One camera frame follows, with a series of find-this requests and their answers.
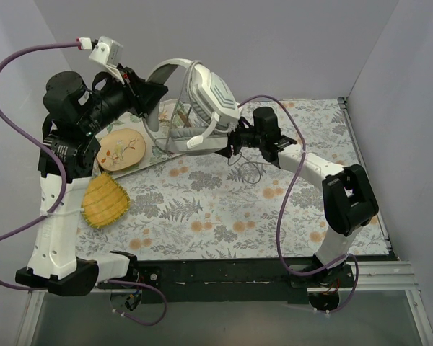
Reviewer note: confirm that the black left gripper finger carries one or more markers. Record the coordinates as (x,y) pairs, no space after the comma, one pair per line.
(147,95)
(151,119)

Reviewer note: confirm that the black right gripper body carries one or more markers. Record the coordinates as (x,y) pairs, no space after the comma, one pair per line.
(236,137)

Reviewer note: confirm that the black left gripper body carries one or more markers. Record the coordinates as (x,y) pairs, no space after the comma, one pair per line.
(140,93)

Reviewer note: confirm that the white gaming headphones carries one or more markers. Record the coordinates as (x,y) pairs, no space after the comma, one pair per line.
(210,99)

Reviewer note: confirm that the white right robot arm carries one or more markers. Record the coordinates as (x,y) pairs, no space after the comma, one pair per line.
(349,202)

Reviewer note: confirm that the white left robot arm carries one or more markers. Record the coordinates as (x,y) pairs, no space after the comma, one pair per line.
(76,114)

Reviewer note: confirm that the floral serving tray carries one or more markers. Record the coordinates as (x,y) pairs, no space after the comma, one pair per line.
(158,144)

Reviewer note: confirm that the brown wooden stick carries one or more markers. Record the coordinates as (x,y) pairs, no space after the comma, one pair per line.
(184,118)

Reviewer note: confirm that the round wooden bird plate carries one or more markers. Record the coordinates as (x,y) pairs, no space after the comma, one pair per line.
(121,149)

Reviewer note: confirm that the floral patterned tablecloth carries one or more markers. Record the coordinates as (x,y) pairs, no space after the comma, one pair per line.
(210,207)

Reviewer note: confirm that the yellow woven bamboo basket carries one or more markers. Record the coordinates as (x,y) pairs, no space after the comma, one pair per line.
(104,202)

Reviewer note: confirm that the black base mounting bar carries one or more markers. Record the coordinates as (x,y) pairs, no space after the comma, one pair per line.
(160,273)

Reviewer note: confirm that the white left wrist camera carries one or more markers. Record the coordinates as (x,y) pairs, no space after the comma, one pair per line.
(104,51)

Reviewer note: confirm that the aluminium table edge rail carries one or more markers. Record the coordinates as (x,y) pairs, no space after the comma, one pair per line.
(343,105)

